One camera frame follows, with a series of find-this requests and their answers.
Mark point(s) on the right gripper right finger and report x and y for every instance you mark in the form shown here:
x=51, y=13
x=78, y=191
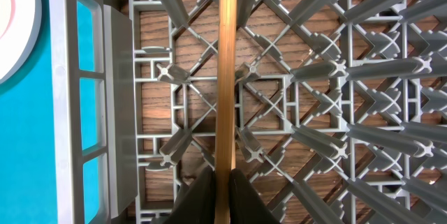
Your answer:
x=246, y=207

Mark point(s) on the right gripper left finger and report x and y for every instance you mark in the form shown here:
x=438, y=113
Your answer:
x=198, y=205

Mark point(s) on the grey dishwasher rack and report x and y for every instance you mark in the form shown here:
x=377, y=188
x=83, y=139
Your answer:
x=340, y=106

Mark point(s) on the large pink plate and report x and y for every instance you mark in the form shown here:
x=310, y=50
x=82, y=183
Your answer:
x=20, y=26

